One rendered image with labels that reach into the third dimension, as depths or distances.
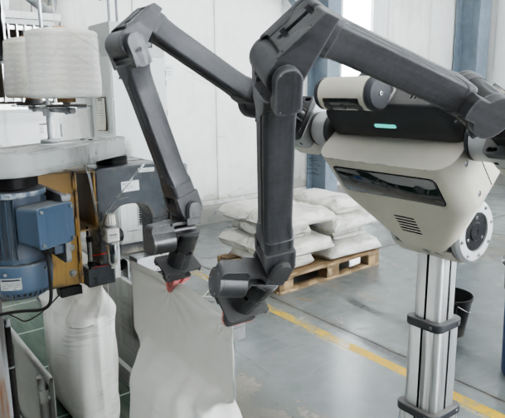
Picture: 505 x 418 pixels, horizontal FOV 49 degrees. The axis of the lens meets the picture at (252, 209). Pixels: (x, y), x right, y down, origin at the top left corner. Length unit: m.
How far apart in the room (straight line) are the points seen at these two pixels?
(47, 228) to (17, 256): 0.11
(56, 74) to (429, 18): 8.40
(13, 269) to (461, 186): 0.98
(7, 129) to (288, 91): 3.64
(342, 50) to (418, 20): 8.40
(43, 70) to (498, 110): 0.93
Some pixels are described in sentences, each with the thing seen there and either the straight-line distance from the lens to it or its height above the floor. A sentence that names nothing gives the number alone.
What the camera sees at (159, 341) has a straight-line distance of 1.56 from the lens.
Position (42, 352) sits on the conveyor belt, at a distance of 2.79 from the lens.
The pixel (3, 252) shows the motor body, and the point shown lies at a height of 1.20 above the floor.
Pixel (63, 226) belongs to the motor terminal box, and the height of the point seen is 1.25.
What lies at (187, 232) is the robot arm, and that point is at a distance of 1.30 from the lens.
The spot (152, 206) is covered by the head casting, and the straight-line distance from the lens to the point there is 1.65.
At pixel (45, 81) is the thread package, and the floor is 1.57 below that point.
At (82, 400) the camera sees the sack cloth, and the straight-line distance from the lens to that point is 2.08.
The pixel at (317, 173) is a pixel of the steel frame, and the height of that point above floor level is 0.44.
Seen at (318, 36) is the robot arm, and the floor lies 1.61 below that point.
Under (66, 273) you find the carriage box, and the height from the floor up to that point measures 1.06.
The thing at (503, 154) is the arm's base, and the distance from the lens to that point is 1.10.
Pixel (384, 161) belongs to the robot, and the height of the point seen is 1.39.
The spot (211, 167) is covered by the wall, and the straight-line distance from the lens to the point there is 6.58.
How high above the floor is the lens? 1.54
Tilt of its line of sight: 12 degrees down
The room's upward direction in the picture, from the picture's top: 1 degrees counter-clockwise
